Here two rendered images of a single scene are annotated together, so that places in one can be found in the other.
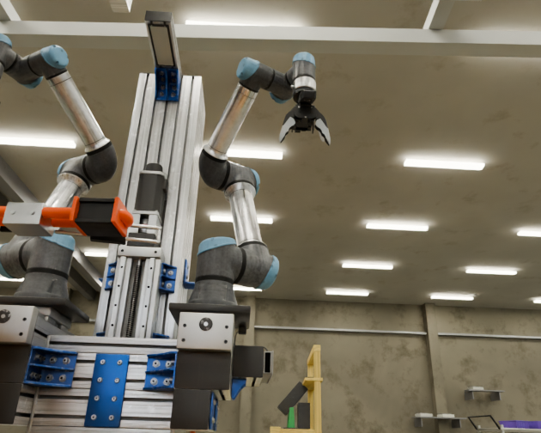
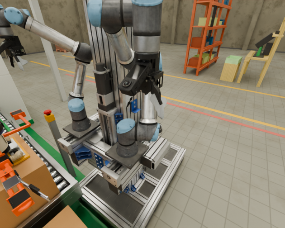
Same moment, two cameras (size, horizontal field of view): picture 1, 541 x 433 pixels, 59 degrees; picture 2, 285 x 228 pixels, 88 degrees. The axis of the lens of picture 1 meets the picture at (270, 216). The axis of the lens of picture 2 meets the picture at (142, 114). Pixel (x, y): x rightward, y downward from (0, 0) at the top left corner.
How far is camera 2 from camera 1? 144 cm
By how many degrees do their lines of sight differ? 67
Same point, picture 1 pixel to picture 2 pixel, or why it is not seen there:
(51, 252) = (73, 114)
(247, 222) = (144, 106)
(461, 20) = not seen: outside the picture
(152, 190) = (99, 83)
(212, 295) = (120, 152)
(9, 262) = not seen: hidden behind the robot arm
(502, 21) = not seen: outside the picture
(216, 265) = (121, 140)
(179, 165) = (114, 57)
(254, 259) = (141, 136)
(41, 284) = (75, 125)
